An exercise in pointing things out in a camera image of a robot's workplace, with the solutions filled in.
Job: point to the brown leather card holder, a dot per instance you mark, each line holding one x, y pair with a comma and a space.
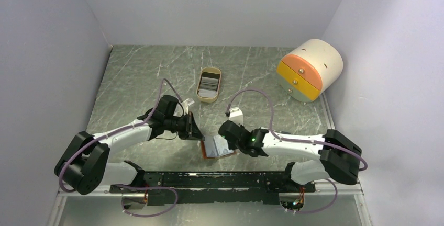
207, 146

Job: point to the aluminium frame rail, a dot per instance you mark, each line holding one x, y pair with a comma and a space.
84, 165

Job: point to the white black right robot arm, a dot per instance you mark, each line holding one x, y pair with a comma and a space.
330, 155

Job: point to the beige oval tray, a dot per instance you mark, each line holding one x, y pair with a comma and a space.
212, 70

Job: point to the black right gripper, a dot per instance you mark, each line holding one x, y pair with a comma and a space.
232, 145

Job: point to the stack of credit cards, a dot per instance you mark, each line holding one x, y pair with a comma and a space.
208, 85

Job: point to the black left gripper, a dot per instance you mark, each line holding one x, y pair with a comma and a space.
191, 130

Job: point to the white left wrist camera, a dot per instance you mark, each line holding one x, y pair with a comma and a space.
186, 104

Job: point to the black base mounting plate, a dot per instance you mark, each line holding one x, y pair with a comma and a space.
210, 187

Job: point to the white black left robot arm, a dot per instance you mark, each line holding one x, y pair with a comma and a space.
84, 165

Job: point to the round pastel drawer cabinet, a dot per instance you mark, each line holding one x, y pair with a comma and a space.
307, 71

